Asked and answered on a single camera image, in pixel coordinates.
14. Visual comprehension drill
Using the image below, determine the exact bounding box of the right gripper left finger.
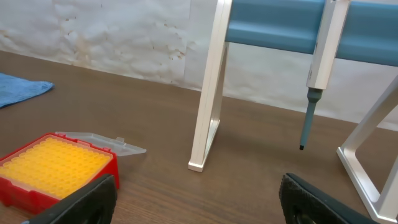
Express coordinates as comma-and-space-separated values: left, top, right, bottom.
21, 174, 118, 224

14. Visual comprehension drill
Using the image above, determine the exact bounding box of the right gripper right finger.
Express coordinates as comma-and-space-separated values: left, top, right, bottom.
278, 172, 380, 224

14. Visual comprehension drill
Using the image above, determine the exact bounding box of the white pipette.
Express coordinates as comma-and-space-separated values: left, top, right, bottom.
298, 0, 351, 151

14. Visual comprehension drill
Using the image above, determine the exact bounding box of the red and yellow tip box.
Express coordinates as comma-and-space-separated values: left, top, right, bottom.
0, 131, 147, 216

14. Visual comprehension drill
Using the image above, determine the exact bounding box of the blue cloth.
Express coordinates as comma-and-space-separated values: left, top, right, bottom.
0, 72, 55, 110

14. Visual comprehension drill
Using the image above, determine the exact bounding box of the white and blue stand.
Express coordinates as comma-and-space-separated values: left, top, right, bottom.
188, 0, 398, 224

